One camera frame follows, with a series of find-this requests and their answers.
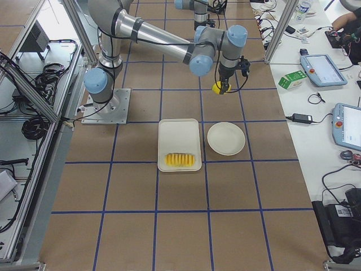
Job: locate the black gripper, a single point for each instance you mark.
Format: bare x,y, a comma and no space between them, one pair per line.
225,74

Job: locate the yellow lemon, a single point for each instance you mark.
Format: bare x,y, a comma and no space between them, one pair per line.
215,87

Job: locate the cream round plate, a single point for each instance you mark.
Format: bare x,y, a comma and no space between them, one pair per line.
226,138

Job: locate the green white box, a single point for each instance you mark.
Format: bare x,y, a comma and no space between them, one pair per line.
292,80

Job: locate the cream rectangular tray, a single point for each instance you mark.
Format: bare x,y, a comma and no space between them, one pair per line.
179,136

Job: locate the black power adapter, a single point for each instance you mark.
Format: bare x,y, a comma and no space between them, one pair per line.
302,118

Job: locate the sliced yellow pineapple toy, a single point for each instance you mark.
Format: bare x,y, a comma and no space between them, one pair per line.
179,160

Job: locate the far teach pendant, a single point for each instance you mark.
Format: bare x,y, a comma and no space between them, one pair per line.
322,71

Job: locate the teach pendant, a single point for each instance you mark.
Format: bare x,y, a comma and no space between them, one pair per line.
346,126
322,71

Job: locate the near teach pendant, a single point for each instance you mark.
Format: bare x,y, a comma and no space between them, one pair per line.
346,126

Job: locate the grey electronics box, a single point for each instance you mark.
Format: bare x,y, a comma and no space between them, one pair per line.
37,40

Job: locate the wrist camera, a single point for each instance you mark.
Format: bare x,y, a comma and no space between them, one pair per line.
244,66

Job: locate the aluminium frame post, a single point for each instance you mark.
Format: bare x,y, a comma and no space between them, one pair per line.
285,16

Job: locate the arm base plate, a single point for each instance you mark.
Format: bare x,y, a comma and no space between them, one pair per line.
115,112

